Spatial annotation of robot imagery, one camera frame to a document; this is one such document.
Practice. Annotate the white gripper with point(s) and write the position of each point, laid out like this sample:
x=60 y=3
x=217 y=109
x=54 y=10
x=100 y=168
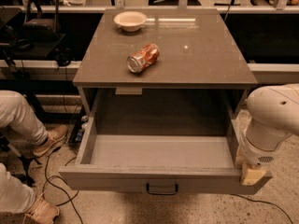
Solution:
x=256 y=156

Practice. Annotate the grey top drawer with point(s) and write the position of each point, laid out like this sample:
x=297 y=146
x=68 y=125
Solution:
x=163 y=142

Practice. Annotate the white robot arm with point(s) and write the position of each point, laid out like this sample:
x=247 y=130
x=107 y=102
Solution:
x=274 y=114

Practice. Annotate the grey drawer cabinet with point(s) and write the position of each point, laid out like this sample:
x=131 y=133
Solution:
x=197 y=51

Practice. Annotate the crushed red soda can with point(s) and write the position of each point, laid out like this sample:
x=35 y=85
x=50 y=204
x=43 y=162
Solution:
x=140 y=60

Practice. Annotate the white bowl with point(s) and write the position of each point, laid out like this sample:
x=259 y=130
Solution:
x=130 y=21

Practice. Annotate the tan shoe upper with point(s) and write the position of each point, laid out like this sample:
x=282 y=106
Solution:
x=54 y=136

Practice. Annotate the tan shoe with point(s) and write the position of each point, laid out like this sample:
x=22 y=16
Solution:
x=42 y=212
x=54 y=136

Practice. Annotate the tan shoe lower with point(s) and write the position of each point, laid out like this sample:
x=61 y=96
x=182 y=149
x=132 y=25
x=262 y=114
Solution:
x=42 y=212

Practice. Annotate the person leg white trousers lower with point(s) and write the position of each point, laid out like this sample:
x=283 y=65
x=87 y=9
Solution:
x=15 y=197

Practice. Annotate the person leg white trousers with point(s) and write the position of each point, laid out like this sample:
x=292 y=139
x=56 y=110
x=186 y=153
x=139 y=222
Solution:
x=16 y=113
x=15 y=197

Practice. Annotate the person leg white trousers upper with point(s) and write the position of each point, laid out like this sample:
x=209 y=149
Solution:
x=16 y=113

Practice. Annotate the black bag with handles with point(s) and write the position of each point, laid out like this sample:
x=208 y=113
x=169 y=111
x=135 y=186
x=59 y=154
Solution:
x=38 y=27

